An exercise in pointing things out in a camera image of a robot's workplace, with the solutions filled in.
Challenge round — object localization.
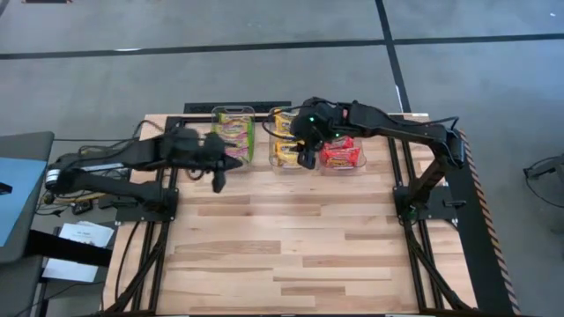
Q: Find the black aluminium table frame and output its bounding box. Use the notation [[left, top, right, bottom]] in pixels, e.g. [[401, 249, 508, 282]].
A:
[[103, 114, 479, 316]]

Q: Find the black hazard striped board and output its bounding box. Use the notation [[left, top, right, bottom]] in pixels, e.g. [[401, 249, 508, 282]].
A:
[[442, 127, 522, 316]]

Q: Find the grey floor stand base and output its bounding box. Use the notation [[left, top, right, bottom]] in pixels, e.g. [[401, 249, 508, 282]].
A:
[[522, 153, 564, 208]]

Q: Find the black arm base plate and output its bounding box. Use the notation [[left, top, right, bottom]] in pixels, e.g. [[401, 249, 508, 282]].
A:
[[115, 188, 180, 223], [393, 184, 459, 221]]

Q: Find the white paper sheet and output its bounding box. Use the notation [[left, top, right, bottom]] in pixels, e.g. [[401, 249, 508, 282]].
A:
[[41, 257, 99, 284], [58, 221, 115, 248]]

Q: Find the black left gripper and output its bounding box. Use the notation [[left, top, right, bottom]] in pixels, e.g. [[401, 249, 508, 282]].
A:
[[161, 127, 244, 194]]

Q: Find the clear plastic bin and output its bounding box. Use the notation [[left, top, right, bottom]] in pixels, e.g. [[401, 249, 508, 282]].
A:
[[316, 131, 368, 174], [267, 107, 320, 175], [209, 104, 257, 168]]

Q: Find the black floor cable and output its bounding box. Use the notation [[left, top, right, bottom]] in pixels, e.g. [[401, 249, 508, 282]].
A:
[[52, 136, 146, 146]]

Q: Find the blue sheet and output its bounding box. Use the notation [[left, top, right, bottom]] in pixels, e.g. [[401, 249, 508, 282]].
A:
[[0, 157, 48, 247]]

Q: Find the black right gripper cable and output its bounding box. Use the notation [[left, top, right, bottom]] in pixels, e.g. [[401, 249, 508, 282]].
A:
[[262, 104, 309, 144]]

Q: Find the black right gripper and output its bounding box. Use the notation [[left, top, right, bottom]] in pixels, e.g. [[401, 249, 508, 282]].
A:
[[291, 98, 353, 171]]

